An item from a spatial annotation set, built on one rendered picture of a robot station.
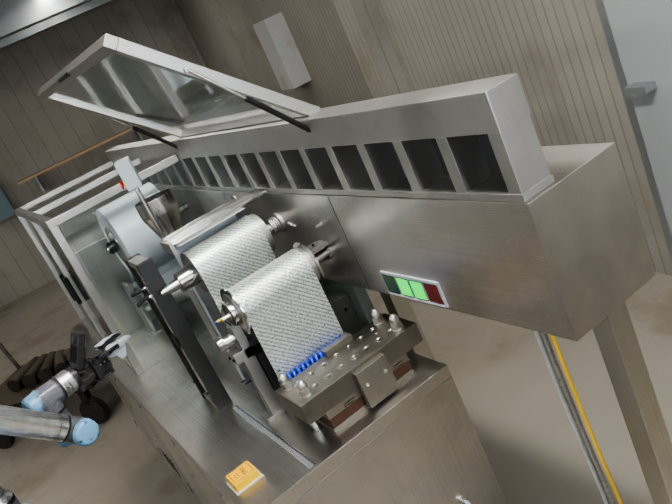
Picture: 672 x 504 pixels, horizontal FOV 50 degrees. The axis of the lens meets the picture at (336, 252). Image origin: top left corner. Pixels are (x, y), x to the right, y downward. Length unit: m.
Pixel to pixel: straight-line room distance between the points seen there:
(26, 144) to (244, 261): 8.52
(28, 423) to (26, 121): 8.64
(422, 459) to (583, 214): 0.91
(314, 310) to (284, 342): 0.13
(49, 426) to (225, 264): 0.66
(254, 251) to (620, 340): 1.10
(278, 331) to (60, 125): 8.75
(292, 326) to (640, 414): 0.91
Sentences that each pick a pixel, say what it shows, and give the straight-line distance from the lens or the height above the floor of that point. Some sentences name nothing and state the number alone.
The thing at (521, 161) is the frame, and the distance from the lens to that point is 1.33.
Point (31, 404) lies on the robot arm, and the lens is 2.27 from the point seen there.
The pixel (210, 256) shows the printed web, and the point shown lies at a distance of 2.17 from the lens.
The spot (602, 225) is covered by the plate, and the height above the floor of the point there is 1.31.
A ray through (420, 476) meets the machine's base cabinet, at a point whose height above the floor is 0.67.
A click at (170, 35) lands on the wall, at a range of 10.76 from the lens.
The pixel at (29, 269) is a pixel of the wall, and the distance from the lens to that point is 10.77.
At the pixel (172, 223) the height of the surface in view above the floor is 1.42.
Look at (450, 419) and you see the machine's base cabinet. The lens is 2.07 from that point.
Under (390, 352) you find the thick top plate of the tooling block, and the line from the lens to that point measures 1.97.
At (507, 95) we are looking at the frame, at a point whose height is 1.63.
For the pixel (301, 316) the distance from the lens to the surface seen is 2.03.
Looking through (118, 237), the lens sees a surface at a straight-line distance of 2.90.
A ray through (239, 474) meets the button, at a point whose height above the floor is 0.92.
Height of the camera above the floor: 1.90
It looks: 18 degrees down
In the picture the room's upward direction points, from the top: 25 degrees counter-clockwise
